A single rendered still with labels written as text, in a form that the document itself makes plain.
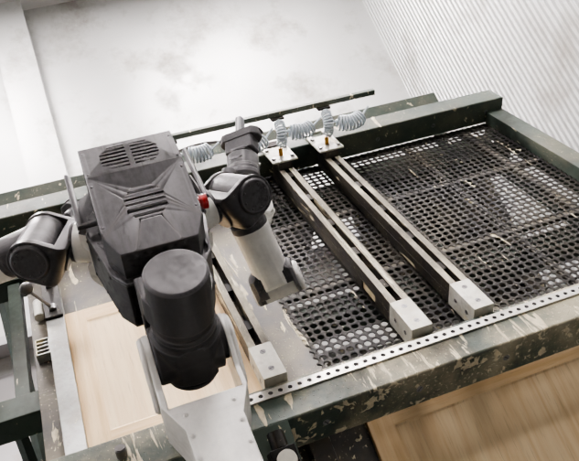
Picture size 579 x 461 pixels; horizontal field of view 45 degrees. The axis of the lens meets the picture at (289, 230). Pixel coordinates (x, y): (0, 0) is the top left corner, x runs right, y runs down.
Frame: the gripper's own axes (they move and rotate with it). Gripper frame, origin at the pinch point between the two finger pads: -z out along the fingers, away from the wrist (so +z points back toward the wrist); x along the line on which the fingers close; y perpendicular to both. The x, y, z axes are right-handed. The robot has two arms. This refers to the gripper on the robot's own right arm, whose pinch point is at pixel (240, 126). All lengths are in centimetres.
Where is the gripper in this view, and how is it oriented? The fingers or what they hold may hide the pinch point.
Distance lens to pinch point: 200.3
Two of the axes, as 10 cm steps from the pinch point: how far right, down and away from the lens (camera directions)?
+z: 0.9, 8.7, -4.8
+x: -8.9, 2.9, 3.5
